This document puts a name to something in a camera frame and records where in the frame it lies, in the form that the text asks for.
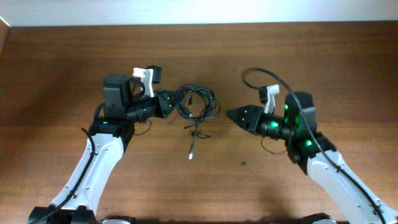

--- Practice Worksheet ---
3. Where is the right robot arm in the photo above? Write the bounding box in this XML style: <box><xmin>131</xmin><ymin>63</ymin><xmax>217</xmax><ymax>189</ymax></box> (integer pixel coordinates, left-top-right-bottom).
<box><xmin>226</xmin><ymin>91</ymin><xmax>397</xmax><ymax>223</ymax></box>

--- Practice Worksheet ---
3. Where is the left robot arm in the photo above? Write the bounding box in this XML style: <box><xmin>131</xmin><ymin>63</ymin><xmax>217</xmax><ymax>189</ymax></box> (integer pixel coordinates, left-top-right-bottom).
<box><xmin>28</xmin><ymin>73</ymin><xmax>183</xmax><ymax>223</ymax></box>

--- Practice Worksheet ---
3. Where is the black cable bundle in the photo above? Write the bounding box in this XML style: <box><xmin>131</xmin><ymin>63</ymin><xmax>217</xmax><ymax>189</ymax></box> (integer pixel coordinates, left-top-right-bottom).
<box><xmin>175</xmin><ymin>83</ymin><xmax>221</xmax><ymax>161</ymax></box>

